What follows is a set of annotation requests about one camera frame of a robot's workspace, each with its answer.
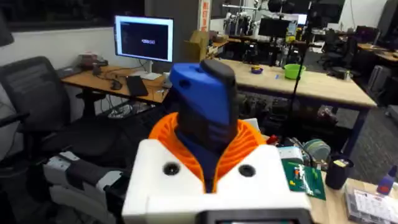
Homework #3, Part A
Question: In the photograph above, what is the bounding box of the white orange right gripper right finger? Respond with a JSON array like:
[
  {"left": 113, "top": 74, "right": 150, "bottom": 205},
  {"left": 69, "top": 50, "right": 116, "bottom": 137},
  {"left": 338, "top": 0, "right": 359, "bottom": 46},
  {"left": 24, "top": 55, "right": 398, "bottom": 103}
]
[{"left": 213, "top": 119, "right": 312, "bottom": 208}]

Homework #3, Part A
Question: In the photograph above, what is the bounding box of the white orange right gripper left finger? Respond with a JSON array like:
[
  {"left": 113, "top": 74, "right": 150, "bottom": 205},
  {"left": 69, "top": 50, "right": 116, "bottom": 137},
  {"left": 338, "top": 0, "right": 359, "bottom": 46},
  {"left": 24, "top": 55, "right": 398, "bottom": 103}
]
[{"left": 122, "top": 111, "right": 206, "bottom": 224}]

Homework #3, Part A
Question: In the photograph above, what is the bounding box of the blue electric screwdriver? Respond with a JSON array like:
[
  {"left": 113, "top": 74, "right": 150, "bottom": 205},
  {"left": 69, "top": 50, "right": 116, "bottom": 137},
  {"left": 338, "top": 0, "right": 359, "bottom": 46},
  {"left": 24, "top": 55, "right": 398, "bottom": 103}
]
[{"left": 169, "top": 58, "right": 239, "bottom": 194}]

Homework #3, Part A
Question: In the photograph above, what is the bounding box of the grey tape roll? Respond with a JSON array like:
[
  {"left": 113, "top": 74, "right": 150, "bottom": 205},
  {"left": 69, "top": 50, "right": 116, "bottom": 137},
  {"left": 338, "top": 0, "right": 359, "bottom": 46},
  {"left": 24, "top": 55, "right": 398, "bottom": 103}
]
[{"left": 303, "top": 138, "right": 331, "bottom": 162}]

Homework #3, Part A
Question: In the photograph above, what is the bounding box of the black cup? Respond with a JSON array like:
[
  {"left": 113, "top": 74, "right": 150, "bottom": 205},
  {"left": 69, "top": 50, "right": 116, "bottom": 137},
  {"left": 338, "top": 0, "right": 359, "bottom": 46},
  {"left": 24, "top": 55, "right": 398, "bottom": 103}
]
[{"left": 325, "top": 154, "right": 354, "bottom": 190}]

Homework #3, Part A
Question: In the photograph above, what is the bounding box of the black keyboard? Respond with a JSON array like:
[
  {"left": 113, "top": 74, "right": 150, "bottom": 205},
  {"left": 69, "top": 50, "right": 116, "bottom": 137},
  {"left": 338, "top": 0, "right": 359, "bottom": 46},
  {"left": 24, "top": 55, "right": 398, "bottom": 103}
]
[{"left": 126, "top": 75, "right": 149, "bottom": 98}]

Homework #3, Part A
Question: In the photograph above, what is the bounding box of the large wooden table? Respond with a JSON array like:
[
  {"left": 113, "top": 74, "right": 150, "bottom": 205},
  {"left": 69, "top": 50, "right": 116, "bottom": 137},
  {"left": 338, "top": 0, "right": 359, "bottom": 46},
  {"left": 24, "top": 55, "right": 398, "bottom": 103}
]
[{"left": 214, "top": 58, "right": 378, "bottom": 156}]

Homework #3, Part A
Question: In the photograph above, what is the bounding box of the clear plastic box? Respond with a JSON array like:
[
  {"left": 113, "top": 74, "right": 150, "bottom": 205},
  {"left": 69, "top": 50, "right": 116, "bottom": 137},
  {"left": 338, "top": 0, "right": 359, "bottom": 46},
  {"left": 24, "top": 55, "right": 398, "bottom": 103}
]
[{"left": 344, "top": 183, "right": 398, "bottom": 224}]

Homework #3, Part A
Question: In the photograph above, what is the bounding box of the black tripod pole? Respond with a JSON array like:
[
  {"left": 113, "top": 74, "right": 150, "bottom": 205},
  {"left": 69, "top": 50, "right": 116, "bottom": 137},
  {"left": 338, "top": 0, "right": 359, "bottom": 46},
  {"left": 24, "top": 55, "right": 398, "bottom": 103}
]
[{"left": 287, "top": 0, "right": 315, "bottom": 125}]

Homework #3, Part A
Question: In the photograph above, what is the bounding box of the wooden desk with black legs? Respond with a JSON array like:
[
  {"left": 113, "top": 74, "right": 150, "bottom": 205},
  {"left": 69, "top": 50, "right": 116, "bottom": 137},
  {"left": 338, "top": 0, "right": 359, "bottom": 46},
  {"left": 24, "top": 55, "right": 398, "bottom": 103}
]
[{"left": 61, "top": 64, "right": 170, "bottom": 121}]

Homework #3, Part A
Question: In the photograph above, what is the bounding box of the green plastic bowl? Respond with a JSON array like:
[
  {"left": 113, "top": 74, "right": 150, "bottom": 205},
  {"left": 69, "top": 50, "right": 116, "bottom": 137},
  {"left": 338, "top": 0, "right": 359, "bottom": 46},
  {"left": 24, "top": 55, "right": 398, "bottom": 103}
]
[{"left": 283, "top": 63, "right": 307, "bottom": 80}]

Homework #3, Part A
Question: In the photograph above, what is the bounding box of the small blue glue bottle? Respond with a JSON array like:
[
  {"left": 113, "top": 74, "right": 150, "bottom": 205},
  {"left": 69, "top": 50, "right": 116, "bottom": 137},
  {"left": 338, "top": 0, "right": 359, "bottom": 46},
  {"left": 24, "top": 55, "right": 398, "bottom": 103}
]
[{"left": 376, "top": 164, "right": 398, "bottom": 196}]

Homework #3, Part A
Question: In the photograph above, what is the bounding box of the black office chair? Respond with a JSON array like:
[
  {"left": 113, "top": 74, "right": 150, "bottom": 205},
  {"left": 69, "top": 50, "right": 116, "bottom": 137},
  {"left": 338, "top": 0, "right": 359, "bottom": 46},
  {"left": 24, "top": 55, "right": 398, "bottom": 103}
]
[{"left": 0, "top": 55, "right": 125, "bottom": 175}]

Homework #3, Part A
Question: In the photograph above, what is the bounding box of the cardboard box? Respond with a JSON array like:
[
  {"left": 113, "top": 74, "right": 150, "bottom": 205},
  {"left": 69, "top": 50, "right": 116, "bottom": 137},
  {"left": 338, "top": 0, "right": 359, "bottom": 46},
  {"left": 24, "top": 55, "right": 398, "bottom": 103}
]
[{"left": 183, "top": 30, "right": 210, "bottom": 63}]

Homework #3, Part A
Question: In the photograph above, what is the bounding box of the black monitor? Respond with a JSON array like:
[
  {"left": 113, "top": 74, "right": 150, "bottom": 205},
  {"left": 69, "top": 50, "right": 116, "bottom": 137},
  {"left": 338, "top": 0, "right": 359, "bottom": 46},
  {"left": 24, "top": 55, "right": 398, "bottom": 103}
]
[{"left": 257, "top": 17, "right": 292, "bottom": 39}]

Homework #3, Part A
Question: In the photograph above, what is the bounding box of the computer monitor with white frame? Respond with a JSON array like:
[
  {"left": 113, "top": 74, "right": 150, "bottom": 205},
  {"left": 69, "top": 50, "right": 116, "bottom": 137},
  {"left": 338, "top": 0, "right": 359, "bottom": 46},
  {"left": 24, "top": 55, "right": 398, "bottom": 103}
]
[{"left": 113, "top": 14, "right": 175, "bottom": 64}]

